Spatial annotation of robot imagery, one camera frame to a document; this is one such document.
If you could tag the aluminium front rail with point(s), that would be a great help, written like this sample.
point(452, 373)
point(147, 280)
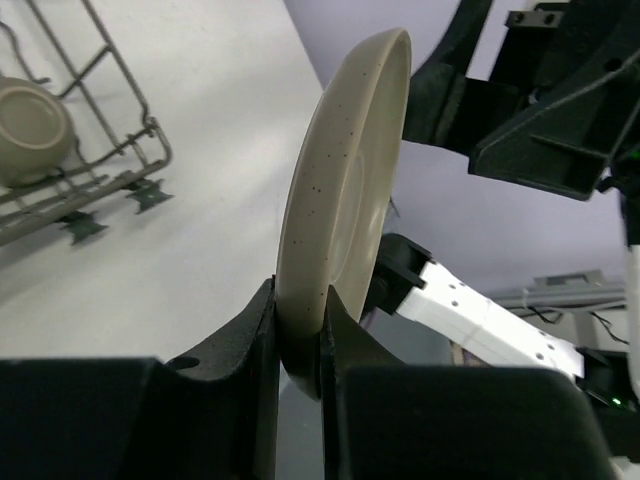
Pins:
point(578, 292)

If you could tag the grey ceramic mug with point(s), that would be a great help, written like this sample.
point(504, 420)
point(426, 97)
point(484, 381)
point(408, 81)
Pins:
point(37, 132)

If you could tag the grey wire dish rack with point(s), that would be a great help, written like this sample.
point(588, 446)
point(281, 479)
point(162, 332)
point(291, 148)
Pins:
point(66, 48)

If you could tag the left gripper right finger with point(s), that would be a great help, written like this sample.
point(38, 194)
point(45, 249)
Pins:
point(384, 419)

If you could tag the beige ceramic saucer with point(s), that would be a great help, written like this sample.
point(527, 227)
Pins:
point(339, 196)

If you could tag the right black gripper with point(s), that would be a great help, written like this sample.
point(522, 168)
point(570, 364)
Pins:
point(581, 136)

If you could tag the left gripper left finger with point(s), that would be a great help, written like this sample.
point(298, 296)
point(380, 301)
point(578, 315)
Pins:
point(209, 413)

